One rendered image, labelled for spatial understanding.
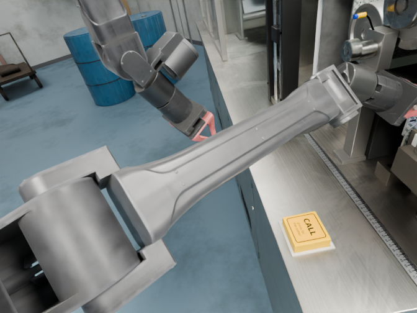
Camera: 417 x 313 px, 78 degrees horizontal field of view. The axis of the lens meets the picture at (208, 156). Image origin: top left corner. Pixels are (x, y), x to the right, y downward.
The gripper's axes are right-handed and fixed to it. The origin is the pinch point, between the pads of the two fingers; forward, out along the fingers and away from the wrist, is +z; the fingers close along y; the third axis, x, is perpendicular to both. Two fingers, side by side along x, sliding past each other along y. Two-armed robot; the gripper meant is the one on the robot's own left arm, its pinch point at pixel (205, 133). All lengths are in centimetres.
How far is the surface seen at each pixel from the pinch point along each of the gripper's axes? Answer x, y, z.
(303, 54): -59, 30, 45
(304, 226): 3.3, -25.9, 12.3
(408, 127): -24.6, -29.3, 14.7
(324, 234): 2.2, -29.4, 12.9
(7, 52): 81, 679, 20
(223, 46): -48, 71, 35
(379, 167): -18.0, -27.0, 23.7
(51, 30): -15, 679, 54
